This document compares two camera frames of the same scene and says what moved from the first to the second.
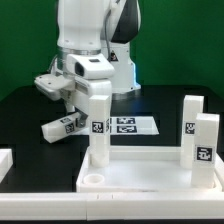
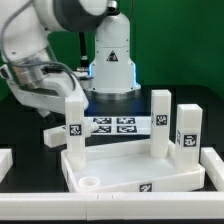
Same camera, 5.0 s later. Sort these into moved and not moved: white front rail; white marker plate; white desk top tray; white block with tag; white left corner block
Moved: white block with tag; white desk top tray
Not moved: white left corner block; white front rail; white marker plate
